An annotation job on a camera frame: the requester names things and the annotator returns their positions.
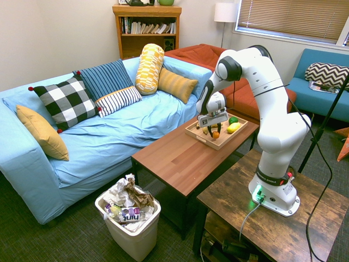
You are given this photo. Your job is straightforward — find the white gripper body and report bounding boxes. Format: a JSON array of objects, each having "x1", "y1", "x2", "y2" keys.
[{"x1": 196, "y1": 108, "x2": 229, "y2": 129}]

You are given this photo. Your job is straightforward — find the wooden tray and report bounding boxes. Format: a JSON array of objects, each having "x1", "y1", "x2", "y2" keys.
[{"x1": 184, "y1": 114, "x2": 249, "y2": 151}]

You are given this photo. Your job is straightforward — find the yellow banana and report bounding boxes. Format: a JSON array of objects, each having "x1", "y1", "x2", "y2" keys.
[{"x1": 201, "y1": 123, "x2": 223, "y2": 135}]

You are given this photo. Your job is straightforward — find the brown wooden coffee table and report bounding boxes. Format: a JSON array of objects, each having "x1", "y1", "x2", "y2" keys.
[{"x1": 130, "y1": 109, "x2": 260, "y2": 241}]

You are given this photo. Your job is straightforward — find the orange striped lumbar pillow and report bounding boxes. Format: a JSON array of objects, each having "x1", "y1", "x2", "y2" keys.
[{"x1": 157, "y1": 67, "x2": 199, "y2": 104}]

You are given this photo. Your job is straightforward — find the orange sofa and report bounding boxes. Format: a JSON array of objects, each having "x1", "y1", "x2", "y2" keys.
[{"x1": 164, "y1": 43, "x2": 297, "y2": 125}]

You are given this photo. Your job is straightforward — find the yellow patterned bolster pillow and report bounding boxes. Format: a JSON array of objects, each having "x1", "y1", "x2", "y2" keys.
[{"x1": 134, "y1": 43, "x2": 165, "y2": 96}]

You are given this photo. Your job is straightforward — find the white navy striped pillow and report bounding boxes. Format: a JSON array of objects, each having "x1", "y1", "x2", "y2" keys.
[{"x1": 94, "y1": 86, "x2": 143, "y2": 118}]

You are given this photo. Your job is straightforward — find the crumpled brown paper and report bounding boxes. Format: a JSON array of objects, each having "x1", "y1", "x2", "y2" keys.
[{"x1": 124, "y1": 177, "x2": 155, "y2": 210}]

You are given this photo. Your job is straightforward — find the light blue sofa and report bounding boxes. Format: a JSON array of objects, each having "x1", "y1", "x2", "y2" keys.
[{"x1": 0, "y1": 56, "x2": 213, "y2": 226}]

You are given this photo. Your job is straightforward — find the black tripod stand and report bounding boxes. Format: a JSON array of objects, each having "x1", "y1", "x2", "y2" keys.
[{"x1": 297, "y1": 79, "x2": 349, "y2": 174}]

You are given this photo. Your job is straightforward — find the wooden bookshelf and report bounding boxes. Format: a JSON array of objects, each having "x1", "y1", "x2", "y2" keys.
[{"x1": 112, "y1": 4, "x2": 183, "y2": 60}]

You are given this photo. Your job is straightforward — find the magazine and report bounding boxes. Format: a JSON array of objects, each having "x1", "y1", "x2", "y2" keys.
[{"x1": 308, "y1": 80, "x2": 340, "y2": 94}]

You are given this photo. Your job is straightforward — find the white floor lamp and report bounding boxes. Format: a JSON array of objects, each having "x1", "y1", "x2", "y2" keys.
[{"x1": 214, "y1": 2, "x2": 239, "y2": 49}]

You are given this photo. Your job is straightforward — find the crumpled white paper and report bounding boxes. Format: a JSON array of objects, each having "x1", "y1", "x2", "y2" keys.
[{"x1": 105, "y1": 173, "x2": 137, "y2": 208}]

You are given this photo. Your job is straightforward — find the row of books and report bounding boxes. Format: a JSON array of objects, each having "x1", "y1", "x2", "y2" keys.
[{"x1": 121, "y1": 16, "x2": 177, "y2": 35}]

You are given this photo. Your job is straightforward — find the hint plastic bottle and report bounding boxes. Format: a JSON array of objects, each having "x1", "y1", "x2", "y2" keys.
[{"x1": 103, "y1": 204, "x2": 147, "y2": 223}]

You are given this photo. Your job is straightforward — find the blue striped pillow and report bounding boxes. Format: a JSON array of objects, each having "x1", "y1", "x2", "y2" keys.
[{"x1": 72, "y1": 58, "x2": 134, "y2": 103}]

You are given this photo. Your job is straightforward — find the black tool under table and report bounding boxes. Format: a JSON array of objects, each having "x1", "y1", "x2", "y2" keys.
[{"x1": 200, "y1": 236, "x2": 260, "y2": 262}]

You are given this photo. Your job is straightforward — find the rustic dark wood side table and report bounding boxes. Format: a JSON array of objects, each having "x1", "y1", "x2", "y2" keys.
[{"x1": 192, "y1": 148, "x2": 349, "y2": 262}]

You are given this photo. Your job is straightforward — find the black white chevron pillow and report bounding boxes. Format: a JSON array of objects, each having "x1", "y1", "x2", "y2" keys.
[{"x1": 304, "y1": 62, "x2": 349, "y2": 91}]

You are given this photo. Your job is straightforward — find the brown window blinds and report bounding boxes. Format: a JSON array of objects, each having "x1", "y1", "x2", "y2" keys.
[{"x1": 236, "y1": 0, "x2": 349, "y2": 46}]

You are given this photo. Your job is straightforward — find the orange object on floor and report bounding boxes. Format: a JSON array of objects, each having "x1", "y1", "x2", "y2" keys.
[{"x1": 334, "y1": 127, "x2": 349, "y2": 162}]

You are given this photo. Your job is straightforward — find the white trash bin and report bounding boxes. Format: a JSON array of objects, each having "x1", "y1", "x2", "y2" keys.
[{"x1": 94, "y1": 185, "x2": 161, "y2": 262}]

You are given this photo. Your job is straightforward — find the black object on bookshelf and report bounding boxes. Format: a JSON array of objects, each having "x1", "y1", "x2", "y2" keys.
[{"x1": 127, "y1": 0, "x2": 156, "y2": 7}]

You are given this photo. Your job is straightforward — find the black white checkered pillow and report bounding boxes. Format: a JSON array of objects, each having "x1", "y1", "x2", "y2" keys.
[{"x1": 28, "y1": 71, "x2": 102, "y2": 134}]

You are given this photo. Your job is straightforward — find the mustard yellow pillow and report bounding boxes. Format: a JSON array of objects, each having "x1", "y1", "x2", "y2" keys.
[{"x1": 15, "y1": 105, "x2": 70, "y2": 162}]

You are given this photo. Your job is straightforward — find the grey cable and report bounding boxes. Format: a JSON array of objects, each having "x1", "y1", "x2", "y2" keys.
[{"x1": 239, "y1": 200, "x2": 262, "y2": 242}]

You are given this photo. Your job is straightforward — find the black cable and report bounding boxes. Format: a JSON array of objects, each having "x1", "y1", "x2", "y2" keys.
[{"x1": 231, "y1": 45, "x2": 334, "y2": 262}]

